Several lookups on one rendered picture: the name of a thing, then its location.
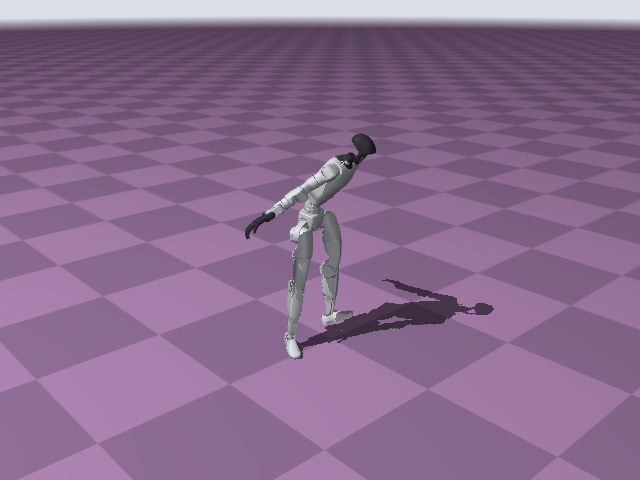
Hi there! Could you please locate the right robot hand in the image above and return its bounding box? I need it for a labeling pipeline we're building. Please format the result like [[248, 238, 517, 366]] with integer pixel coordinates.
[[245, 212, 276, 239]]

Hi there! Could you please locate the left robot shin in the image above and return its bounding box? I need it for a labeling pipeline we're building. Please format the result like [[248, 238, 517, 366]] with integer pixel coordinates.
[[321, 267, 339, 317]]

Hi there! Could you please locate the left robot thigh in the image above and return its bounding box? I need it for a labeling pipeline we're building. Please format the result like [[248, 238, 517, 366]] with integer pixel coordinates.
[[320, 210, 342, 278]]

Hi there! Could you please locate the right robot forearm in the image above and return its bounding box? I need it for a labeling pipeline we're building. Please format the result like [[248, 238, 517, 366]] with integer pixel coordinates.
[[265, 187, 302, 221]]

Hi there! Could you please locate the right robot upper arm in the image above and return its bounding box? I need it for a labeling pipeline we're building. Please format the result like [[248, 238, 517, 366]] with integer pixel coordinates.
[[293, 164, 340, 203]]

